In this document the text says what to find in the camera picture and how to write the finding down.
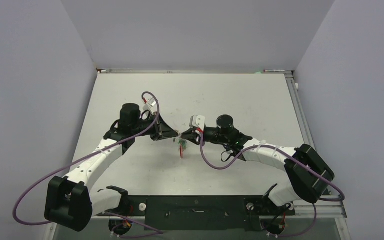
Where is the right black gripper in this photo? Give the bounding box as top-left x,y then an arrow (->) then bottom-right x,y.
182,126 -> 229,146

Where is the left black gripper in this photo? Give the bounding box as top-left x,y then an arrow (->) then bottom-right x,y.
131,111 -> 178,142

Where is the red-handled metal key holder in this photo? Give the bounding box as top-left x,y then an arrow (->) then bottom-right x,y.
174,138 -> 187,159

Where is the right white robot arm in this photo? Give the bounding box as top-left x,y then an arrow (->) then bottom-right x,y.
180,114 -> 335,214

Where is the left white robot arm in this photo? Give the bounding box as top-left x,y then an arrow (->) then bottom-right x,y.
44,103 -> 179,232

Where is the green key tag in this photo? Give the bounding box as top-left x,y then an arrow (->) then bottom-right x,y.
180,140 -> 187,150

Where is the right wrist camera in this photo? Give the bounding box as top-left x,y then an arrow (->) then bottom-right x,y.
189,115 -> 206,131

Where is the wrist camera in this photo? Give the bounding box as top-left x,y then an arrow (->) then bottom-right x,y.
142,97 -> 158,115
189,115 -> 206,131

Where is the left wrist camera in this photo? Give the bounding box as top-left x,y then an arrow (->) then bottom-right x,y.
142,97 -> 158,115

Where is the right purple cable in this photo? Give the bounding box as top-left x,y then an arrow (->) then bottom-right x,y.
198,130 -> 346,239

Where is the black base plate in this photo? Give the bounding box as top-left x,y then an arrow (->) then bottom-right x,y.
109,195 -> 296,232

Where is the aluminium back rail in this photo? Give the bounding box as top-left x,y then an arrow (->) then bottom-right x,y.
96,68 -> 294,75

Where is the aluminium rail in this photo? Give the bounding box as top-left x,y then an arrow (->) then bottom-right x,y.
47,195 -> 349,220
96,68 -> 294,75
285,74 -> 316,149

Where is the aluminium right rail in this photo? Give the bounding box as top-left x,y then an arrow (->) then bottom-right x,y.
285,74 -> 316,149

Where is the aluminium front rail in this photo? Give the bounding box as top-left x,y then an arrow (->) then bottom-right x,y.
47,195 -> 349,220

